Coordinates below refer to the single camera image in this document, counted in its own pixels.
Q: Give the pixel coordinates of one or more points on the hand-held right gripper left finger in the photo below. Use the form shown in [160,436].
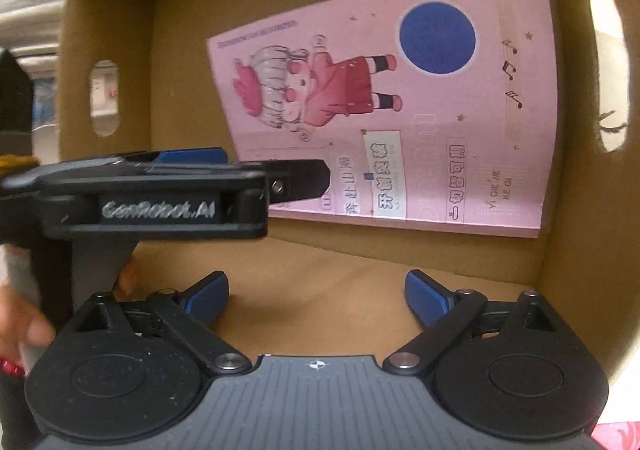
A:
[207,297]

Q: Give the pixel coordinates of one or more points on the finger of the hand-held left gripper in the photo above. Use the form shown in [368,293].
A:
[305,180]
[190,155]

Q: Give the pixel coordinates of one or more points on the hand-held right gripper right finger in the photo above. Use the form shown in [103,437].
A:
[425,297]

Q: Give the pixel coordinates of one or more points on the brown cardboard box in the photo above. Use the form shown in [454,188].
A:
[350,290]

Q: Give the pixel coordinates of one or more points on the pink cartoon notebook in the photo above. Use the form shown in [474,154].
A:
[440,129]

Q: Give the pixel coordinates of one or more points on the person's left hand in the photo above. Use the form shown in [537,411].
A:
[25,325]

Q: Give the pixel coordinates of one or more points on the pink patterned cloth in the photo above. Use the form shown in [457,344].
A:
[620,437]

